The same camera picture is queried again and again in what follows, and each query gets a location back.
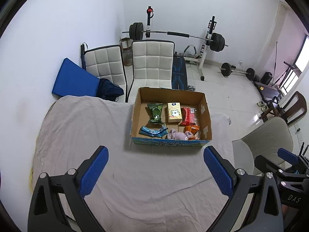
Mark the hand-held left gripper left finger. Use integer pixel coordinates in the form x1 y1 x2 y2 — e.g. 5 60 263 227
28 146 109 232

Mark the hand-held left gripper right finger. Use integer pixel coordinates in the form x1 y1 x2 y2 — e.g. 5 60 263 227
203 146 284 232

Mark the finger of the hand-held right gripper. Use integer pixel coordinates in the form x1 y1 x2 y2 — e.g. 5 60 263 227
277 148 309 174
255 155 286 176

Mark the orange snack packet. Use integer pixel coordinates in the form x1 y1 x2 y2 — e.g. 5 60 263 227
184 125 201 141

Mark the purple sock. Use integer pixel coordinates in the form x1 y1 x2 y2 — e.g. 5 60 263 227
167 129 189 141

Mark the cardboard box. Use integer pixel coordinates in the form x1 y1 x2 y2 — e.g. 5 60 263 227
130 87 213 148

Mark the red snack packet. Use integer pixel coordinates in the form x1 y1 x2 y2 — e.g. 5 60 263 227
181 107 197 126

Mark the blue snack packet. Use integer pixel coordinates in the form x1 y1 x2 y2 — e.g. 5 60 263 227
139 124 169 139

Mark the yellow tissue pack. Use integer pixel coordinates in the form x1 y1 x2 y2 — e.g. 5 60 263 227
167 102 182 123

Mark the green snack packet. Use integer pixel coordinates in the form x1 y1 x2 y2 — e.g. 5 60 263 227
146 102 164 124

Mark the grey plastic chair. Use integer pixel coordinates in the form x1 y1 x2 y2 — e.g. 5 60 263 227
232 116 294 174

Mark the grey bed sheet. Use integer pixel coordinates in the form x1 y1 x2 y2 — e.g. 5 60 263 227
32 95 236 232

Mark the dark wooden chair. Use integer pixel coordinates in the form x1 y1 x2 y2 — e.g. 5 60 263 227
259 91 307 126

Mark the black speaker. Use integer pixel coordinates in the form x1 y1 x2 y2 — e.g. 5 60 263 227
261 72 273 85

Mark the black tripod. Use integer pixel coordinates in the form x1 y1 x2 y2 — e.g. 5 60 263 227
273 61 300 87

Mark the dark blue jacket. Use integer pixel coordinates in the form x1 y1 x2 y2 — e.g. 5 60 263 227
98 78 125 102

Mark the window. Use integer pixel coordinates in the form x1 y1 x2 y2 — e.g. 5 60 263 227
281 35 309 97

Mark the blue foam mat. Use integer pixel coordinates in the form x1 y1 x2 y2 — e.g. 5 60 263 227
51 57 100 100

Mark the thin black rod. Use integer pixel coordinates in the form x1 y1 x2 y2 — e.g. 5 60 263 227
273 41 278 83

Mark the short barbell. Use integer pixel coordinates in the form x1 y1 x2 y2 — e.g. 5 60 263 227
218 62 256 81

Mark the black and blue weight bench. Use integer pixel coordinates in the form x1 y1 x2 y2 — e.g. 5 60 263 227
171 51 187 90

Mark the white padded chair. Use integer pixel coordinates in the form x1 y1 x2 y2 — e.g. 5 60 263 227
83 45 127 102
127 40 175 102

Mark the black and blue pole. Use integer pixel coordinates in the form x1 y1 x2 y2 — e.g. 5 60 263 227
80 43 88 70

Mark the white barbell rack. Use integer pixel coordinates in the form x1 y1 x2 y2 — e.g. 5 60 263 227
145 5 216 81

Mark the long barbell with black plates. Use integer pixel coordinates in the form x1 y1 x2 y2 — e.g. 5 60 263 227
122 22 228 53

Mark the grey metal exercise handle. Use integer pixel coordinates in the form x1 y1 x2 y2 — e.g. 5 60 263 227
184 45 197 58

